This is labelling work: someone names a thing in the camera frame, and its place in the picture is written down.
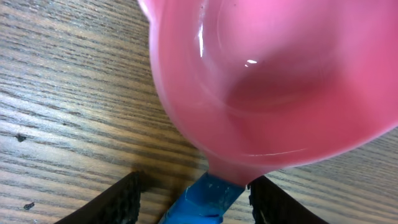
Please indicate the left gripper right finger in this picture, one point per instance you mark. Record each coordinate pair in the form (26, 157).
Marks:
(271, 205)

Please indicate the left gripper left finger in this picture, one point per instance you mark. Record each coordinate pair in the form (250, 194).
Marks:
(119, 204)

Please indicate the pink scoop blue handle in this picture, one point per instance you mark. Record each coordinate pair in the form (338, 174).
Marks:
(259, 86)

